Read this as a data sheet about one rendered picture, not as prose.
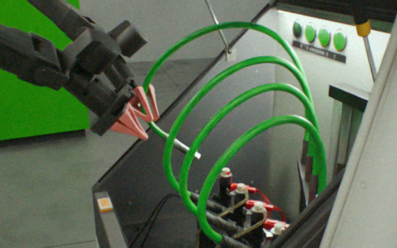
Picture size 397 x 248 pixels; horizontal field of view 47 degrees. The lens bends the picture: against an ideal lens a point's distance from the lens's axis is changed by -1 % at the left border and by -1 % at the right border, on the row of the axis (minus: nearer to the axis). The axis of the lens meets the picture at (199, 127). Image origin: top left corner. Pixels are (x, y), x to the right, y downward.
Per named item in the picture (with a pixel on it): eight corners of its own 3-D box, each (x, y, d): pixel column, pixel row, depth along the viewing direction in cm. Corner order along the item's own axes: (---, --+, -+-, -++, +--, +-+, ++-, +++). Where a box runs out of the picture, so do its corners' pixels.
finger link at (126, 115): (155, 136, 88) (117, 104, 86) (129, 161, 90) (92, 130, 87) (155, 124, 95) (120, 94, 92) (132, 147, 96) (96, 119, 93)
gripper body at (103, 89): (132, 98, 86) (102, 71, 83) (96, 136, 88) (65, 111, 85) (134, 88, 92) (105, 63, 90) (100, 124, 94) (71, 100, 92)
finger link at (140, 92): (170, 109, 107) (147, 78, 109) (156, 112, 101) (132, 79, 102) (151, 127, 110) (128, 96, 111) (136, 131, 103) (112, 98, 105)
